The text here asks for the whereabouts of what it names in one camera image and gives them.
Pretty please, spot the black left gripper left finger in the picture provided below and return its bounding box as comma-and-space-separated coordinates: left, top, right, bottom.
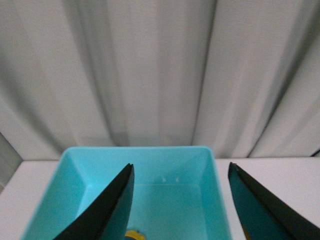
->
55, 163, 135, 240

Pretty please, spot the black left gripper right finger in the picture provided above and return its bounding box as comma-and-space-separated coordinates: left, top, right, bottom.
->
228, 162, 320, 240

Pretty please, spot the yellow beetle toy car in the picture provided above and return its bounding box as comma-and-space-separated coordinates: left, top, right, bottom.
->
124, 230, 146, 240

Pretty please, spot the turquoise plastic storage box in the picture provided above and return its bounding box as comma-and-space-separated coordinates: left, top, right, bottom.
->
22, 146, 231, 240

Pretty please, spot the white pleated curtain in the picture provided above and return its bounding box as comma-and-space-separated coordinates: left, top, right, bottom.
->
0, 0, 320, 160

